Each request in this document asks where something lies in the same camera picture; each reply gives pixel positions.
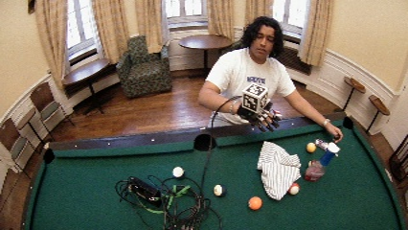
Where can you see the yellow billiard ball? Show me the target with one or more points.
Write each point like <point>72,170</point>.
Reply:
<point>312,147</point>

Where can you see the white marker cube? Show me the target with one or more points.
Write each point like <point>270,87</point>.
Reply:
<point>256,97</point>

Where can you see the silver wrist band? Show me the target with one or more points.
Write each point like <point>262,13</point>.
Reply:
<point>232,107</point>

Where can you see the spray bottle with pink liquid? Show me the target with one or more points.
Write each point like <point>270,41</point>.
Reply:
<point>317,171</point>

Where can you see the small wooden side table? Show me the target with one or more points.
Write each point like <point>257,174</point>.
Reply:
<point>379,106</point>
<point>355,85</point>

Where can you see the striped white cloth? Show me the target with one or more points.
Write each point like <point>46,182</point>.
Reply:
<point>278,169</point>

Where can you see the dark wooden chair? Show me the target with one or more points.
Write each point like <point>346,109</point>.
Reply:
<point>399,159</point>

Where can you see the the person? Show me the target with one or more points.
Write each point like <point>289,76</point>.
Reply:
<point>239,72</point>

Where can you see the red striped billiard ball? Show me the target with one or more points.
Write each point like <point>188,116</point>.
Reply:
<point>294,189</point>

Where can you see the dark radiator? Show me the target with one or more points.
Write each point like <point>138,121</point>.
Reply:
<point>296,60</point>

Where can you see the white black striped billiard ball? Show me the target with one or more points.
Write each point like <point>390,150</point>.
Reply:
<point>219,190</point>

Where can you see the orange billiard ball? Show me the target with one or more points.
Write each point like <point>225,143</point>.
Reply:
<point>256,203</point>

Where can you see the white cue ball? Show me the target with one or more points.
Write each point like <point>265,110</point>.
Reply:
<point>179,172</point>

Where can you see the round wooden table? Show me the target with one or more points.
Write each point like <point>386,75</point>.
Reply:
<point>205,41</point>

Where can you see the beige curtain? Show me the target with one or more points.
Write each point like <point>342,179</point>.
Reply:
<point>110,28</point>
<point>149,22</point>
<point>316,32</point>
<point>221,17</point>
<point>257,8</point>
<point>51,41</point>

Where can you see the window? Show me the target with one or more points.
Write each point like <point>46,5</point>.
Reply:
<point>80,28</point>
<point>185,12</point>
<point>292,16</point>

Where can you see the green patterned armchair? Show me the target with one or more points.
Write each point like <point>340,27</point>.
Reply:
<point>144,68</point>

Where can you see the black electronics box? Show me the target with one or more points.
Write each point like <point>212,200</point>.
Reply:
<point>144,190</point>

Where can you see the green pool table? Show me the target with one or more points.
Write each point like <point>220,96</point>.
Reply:
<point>107,179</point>

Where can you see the long wooden table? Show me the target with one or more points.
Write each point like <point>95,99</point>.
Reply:
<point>87,72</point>

